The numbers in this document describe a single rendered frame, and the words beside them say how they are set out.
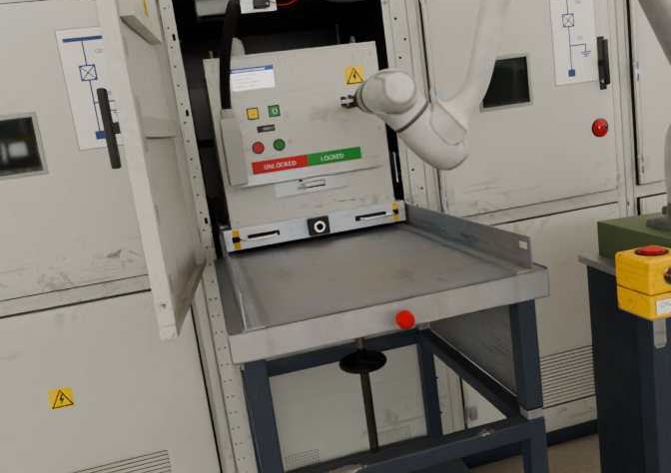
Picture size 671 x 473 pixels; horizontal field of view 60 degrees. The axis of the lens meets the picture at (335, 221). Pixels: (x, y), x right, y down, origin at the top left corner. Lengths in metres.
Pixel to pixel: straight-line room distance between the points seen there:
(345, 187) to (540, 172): 0.63
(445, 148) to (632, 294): 0.53
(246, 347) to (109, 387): 0.80
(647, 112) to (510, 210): 0.56
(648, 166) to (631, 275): 1.16
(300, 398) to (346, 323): 0.81
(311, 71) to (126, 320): 0.86
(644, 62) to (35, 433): 2.12
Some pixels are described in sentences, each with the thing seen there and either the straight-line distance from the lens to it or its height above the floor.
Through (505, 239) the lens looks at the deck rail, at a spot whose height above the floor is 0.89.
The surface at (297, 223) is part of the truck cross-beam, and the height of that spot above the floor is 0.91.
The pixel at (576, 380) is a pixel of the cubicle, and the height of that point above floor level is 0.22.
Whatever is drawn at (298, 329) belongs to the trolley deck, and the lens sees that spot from 1.05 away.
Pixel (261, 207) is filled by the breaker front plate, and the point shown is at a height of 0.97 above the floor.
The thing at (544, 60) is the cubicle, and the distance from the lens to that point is 1.97.
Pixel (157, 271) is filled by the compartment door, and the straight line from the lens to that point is 1.07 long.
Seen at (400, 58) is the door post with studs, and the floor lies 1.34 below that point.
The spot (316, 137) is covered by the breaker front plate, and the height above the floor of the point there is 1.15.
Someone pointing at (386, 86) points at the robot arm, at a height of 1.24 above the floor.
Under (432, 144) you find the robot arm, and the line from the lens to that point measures 1.36.
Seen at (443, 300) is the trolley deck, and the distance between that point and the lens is 1.12.
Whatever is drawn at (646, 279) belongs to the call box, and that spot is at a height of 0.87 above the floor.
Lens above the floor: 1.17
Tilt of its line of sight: 9 degrees down
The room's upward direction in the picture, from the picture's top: 8 degrees counter-clockwise
